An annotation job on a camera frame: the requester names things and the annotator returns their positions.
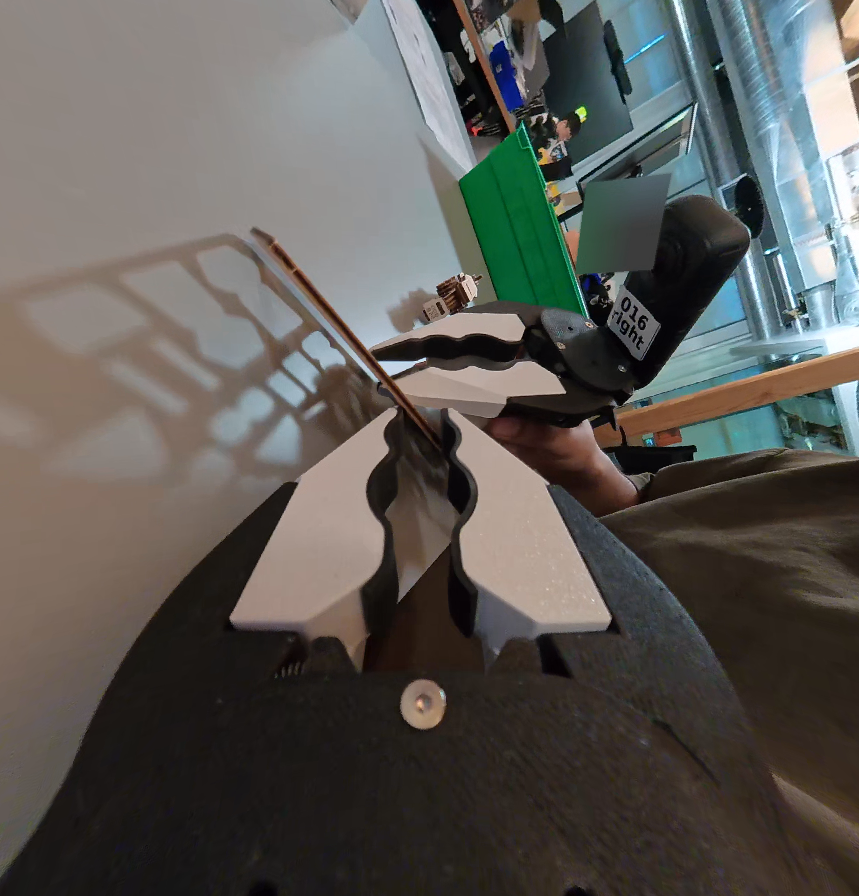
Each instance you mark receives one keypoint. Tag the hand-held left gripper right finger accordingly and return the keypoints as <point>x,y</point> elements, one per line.
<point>534,560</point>

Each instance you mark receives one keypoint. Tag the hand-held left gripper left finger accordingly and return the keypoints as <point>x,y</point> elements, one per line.
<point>310,553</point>

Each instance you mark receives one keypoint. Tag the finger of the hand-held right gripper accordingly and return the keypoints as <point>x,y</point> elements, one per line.
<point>471,329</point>
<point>485,385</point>

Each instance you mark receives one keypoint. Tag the laser-cut wooden puzzle sheet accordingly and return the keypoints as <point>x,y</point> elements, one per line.
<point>401,404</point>

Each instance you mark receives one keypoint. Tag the person's right hand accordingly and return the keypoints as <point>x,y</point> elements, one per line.
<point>562,455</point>

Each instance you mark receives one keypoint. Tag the wooden robot model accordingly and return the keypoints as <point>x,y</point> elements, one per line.
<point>454,294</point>

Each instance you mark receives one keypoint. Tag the green plastic bin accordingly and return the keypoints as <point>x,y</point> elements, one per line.
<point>520,231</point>

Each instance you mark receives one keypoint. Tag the wooden beam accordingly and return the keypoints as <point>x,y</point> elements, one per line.
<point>751,392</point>

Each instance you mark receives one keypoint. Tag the person's olive brown clothing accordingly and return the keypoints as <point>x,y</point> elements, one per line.
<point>751,560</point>

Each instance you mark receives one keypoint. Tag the black disc on stand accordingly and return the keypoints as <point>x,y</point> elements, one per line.
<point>748,199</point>

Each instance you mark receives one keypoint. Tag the white paper sheet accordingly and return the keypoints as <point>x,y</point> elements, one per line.
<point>429,77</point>

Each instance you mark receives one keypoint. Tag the small blue storage crate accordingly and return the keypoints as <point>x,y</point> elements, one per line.
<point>506,73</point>

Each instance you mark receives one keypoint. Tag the black monitor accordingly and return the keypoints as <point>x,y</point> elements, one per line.
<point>583,63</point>

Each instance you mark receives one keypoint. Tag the silver ventilation duct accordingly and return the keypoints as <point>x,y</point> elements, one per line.
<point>758,140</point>

